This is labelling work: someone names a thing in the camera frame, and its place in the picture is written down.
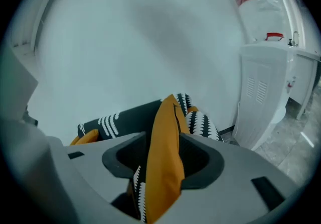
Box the black white patterned sofa cover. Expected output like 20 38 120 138
77 92 224 222

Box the red handle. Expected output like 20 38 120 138
265 32 284 42

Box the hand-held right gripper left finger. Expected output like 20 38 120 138
46 132 149 224

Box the orange sofa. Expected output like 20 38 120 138
77 92 224 222

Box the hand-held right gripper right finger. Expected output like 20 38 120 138
160 133 299 224

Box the plastic-wrapped white appliance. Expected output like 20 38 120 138
220 0 301 45

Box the orange cushion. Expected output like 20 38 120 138
126 94 191 224
70 129 100 146

